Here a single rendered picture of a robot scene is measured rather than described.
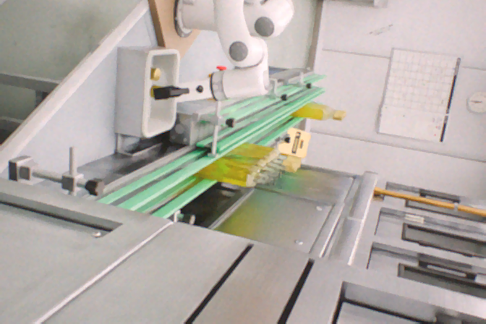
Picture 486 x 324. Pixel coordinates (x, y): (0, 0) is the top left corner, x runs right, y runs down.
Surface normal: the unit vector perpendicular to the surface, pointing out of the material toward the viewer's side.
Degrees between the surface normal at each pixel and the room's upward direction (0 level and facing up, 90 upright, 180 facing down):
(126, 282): 90
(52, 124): 0
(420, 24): 90
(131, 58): 90
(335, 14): 90
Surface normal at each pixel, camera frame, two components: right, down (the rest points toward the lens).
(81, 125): 0.94, 0.18
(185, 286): 0.11, -0.96
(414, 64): -0.33, 0.20
